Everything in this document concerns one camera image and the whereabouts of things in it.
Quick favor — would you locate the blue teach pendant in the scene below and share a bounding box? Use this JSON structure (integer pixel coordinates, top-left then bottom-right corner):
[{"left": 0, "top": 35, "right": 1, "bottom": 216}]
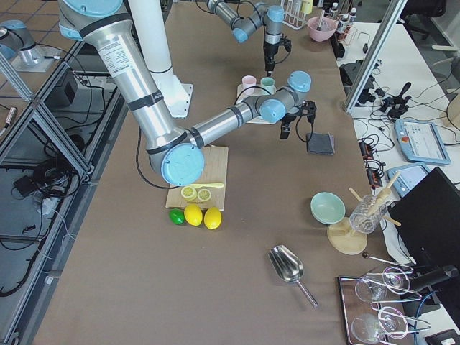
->
[
  {"left": 387, "top": 162, "right": 431, "bottom": 198},
  {"left": 395, "top": 119, "right": 451, "bottom": 165}
]

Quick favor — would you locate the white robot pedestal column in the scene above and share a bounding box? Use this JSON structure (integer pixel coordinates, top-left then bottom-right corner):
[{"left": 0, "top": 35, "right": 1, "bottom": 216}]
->
[{"left": 129, "top": 0, "right": 193, "bottom": 119}]

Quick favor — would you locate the pink cup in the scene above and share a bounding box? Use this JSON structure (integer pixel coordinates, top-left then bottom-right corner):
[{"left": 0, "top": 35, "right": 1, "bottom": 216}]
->
[{"left": 241, "top": 75, "right": 257, "bottom": 96}]

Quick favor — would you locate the yellow cup on rack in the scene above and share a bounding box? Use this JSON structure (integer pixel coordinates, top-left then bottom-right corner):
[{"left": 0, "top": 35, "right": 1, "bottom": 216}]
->
[{"left": 300, "top": 0, "right": 313, "bottom": 14}]

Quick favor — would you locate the clear textured glass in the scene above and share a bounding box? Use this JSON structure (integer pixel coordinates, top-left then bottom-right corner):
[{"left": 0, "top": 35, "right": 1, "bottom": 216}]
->
[{"left": 349, "top": 195, "right": 387, "bottom": 234}]

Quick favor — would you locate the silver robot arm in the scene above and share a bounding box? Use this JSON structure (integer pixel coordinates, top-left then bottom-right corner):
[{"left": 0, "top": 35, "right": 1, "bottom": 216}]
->
[
  {"left": 58, "top": 1, "right": 311, "bottom": 186},
  {"left": 195, "top": 1, "right": 292, "bottom": 76}
]

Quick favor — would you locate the yellow lemon left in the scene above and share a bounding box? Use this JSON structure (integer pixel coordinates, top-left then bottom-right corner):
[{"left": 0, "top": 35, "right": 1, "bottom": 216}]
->
[{"left": 184, "top": 204, "right": 203, "bottom": 226}]

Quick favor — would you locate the lemon half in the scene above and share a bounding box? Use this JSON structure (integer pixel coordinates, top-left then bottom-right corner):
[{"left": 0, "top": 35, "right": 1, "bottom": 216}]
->
[
  {"left": 197, "top": 188, "right": 212, "bottom": 203},
  {"left": 180, "top": 185, "right": 198, "bottom": 201}
]

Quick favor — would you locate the pink mixing bowl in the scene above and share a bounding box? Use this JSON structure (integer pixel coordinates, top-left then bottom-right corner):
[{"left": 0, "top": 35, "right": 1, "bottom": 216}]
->
[{"left": 307, "top": 17, "right": 338, "bottom": 42}]

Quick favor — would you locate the wine glass rack tray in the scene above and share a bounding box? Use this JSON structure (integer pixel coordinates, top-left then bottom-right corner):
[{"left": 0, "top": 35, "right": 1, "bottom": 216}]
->
[{"left": 337, "top": 264, "right": 431, "bottom": 344}]

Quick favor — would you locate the light green cup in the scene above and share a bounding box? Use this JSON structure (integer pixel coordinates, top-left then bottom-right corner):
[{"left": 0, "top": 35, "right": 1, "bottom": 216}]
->
[{"left": 260, "top": 77, "right": 276, "bottom": 94}]

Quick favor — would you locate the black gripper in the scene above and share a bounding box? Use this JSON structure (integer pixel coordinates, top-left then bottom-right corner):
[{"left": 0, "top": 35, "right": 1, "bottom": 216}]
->
[
  {"left": 281, "top": 101, "right": 316, "bottom": 126},
  {"left": 263, "top": 34, "right": 292, "bottom": 72}
]

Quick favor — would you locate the yellow lemon right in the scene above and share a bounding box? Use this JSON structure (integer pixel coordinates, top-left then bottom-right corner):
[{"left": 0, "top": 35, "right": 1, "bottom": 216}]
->
[{"left": 203, "top": 207, "right": 222, "bottom": 230}]

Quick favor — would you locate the green lime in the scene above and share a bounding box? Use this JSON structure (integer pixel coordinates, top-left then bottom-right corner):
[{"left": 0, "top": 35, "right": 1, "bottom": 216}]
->
[{"left": 168, "top": 208, "right": 185, "bottom": 225}]

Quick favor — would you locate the lemon half right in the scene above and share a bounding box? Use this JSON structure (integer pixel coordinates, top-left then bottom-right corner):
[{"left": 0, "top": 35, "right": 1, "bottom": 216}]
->
[{"left": 197, "top": 188, "right": 212, "bottom": 203}]

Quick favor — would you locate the light green bowl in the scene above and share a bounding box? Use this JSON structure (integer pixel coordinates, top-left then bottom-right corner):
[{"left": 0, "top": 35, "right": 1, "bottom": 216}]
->
[{"left": 310, "top": 192, "right": 346, "bottom": 225}]

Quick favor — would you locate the metal scoop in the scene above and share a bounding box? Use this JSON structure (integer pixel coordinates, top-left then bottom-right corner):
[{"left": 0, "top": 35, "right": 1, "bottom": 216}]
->
[{"left": 269, "top": 244, "right": 318, "bottom": 308}]

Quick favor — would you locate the lemon half left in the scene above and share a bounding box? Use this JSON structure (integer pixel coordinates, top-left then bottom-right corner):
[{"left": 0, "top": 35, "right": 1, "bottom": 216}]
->
[{"left": 180, "top": 185, "right": 198, "bottom": 201}]

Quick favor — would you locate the white wire cup rack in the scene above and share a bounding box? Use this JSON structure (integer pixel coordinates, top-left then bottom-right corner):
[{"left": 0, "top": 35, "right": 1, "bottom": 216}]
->
[{"left": 280, "top": 0, "right": 307, "bottom": 30}]

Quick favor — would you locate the black laptop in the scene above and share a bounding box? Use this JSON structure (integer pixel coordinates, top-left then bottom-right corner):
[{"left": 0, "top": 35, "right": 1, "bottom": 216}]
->
[{"left": 389, "top": 167, "right": 459, "bottom": 267}]

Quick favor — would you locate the grey folded cloth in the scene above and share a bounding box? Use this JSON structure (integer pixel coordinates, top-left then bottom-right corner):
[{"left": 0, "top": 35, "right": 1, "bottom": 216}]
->
[{"left": 306, "top": 132, "right": 335, "bottom": 155}]

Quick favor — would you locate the yellow lemon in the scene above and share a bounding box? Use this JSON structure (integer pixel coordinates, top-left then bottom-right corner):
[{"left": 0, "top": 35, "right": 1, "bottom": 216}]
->
[
  {"left": 184, "top": 204, "right": 203, "bottom": 226},
  {"left": 203, "top": 207, "right": 222, "bottom": 230}
]

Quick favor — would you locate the yellow plastic knife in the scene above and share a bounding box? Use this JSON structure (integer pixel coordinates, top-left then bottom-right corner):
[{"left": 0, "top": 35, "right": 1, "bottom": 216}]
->
[{"left": 189, "top": 183, "right": 224, "bottom": 188}]

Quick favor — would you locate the wooden cutting board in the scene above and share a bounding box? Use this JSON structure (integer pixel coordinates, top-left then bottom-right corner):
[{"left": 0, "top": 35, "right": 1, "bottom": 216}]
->
[{"left": 165, "top": 146, "right": 229, "bottom": 211}]

